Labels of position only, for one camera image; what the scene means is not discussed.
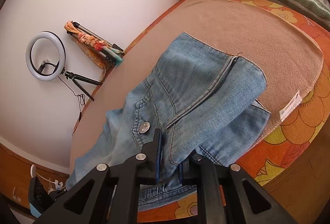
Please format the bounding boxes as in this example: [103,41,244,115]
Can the black ring light cable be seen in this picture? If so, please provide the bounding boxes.
[38,60,87,136]

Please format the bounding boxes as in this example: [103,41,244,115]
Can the white clip lamp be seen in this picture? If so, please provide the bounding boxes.
[30,164,67,200]

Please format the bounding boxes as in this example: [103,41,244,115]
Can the orange patterned scarf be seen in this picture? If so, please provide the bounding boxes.
[64,21,115,82]

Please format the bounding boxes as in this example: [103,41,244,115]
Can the white ring light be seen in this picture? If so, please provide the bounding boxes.
[25,31,66,82]

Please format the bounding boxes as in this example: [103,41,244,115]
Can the folded silver black tripod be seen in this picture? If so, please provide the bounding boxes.
[64,21,124,66]

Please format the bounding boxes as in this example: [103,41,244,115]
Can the orange floral bedsheet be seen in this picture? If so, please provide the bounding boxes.
[124,0,330,223]

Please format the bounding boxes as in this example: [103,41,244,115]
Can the white blanket label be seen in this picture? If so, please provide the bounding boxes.
[279,90,302,122]

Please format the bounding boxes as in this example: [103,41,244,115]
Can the blue denim pants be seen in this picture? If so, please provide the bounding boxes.
[66,33,271,211]

